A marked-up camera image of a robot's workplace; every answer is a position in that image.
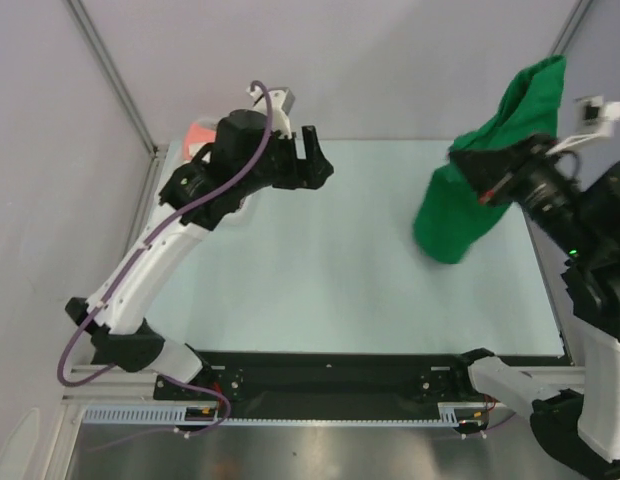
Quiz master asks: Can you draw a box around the pink t shirt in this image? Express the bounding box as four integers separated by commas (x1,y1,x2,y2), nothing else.
182,122,216,162

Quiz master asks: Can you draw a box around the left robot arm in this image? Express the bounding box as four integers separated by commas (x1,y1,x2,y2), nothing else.
65,110,334,400

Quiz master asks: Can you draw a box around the left vertical aluminium post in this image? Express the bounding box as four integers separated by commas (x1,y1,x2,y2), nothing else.
63,0,158,158

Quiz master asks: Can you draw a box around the slotted grey cable duct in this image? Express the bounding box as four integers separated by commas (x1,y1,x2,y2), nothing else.
83,403,489,427

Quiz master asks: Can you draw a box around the green t shirt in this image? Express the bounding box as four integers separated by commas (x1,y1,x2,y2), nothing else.
412,54,568,266

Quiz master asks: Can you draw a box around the vertical aluminium post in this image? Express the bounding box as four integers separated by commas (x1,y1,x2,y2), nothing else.
549,0,596,56
63,0,158,158

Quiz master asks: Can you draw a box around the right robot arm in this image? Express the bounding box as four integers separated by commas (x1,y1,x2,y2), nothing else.
448,134,620,479

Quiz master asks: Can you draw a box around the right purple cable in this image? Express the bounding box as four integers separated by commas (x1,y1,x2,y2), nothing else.
439,394,516,442

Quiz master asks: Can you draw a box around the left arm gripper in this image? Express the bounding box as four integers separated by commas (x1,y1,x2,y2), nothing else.
238,127,333,198

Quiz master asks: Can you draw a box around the right vertical aluminium post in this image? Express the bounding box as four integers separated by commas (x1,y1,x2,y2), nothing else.
549,0,596,56

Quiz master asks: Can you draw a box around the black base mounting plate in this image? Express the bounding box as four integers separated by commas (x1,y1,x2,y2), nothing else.
153,349,516,407

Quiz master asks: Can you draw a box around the white plastic basket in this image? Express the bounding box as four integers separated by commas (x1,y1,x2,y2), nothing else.
182,117,251,231

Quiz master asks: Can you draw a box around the purple cable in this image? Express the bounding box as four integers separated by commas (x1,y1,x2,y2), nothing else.
57,80,284,451
439,394,516,442

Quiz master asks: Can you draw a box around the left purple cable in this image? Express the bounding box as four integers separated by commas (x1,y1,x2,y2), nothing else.
57,80,284,451

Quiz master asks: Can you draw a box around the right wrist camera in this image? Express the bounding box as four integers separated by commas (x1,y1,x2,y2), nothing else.
547,95,620,156

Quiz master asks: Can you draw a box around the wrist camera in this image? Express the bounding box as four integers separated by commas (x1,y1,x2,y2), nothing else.
247,86,296,139
547,95,620,156

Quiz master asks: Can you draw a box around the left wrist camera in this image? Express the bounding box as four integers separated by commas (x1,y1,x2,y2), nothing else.
247,86,296,139

